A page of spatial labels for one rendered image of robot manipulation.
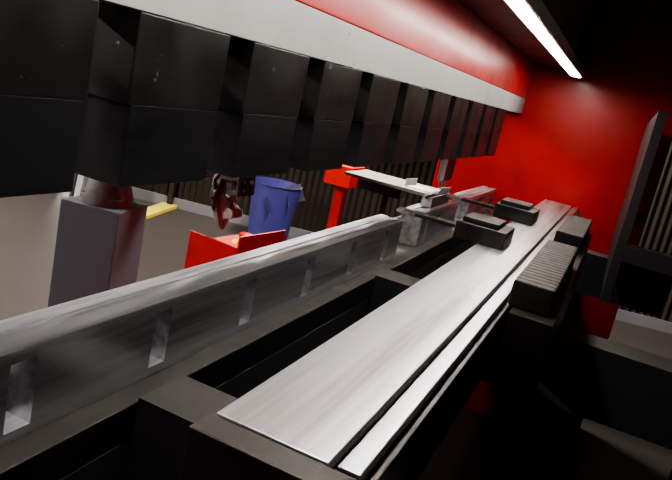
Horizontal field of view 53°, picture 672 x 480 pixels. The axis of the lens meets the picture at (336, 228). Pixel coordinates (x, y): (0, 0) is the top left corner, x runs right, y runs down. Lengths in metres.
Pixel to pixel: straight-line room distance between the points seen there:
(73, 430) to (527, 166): 2.34
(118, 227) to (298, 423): 1.47
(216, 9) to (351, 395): 0.42
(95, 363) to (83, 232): 1.29
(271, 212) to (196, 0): 4.10
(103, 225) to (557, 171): 1.74
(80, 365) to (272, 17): 0.45
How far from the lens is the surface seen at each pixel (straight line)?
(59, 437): 0.72
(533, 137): 2.82
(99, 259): 2.02
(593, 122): 2.80
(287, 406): 0.59
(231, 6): 0.77
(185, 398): 0.79
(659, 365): 1.39
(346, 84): 1.08
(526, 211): 1.91
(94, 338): 0.74
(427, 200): 1.89
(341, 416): 0.59
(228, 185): 1.70
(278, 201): 4.75
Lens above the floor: 1.26
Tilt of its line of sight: 12 degrees down
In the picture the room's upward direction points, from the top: 12 degrees clockwise
